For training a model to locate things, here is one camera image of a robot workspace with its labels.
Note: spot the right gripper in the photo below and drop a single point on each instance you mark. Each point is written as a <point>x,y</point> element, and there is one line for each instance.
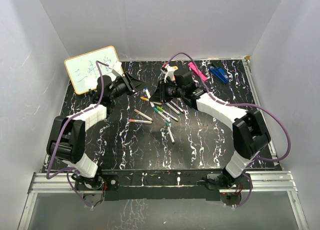
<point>157,96</point>

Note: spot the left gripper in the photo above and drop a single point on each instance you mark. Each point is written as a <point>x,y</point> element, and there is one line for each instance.
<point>131,83</point>

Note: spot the light blue cap marker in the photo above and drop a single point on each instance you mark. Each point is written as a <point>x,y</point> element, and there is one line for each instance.
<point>173,108</point>

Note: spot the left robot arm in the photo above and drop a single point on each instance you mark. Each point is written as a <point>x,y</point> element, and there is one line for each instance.
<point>67,137</point>

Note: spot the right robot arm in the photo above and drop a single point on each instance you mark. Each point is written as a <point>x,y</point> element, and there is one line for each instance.
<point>249,131</point>

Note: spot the teal cap marker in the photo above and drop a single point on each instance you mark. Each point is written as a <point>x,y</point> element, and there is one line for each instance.
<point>162,115</point>

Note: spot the tan cap marker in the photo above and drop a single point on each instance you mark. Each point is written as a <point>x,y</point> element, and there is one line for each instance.
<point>143,115</point>

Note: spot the salmon cap marker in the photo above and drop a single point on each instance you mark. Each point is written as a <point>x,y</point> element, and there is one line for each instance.
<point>140,121</point>

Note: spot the yellow framed whiteboard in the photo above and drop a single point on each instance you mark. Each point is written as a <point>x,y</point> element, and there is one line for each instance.
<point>84,70</point>

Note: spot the blue stapler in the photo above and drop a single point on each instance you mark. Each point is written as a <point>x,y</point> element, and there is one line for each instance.
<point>219,73</point>

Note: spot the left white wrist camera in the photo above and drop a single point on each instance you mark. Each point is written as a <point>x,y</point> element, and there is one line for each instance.
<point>116,69</point>

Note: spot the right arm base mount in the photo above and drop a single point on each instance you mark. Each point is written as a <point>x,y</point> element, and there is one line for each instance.
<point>222,181</point>

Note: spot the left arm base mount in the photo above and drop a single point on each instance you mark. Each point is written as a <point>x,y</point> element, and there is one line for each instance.
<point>102,182</point>

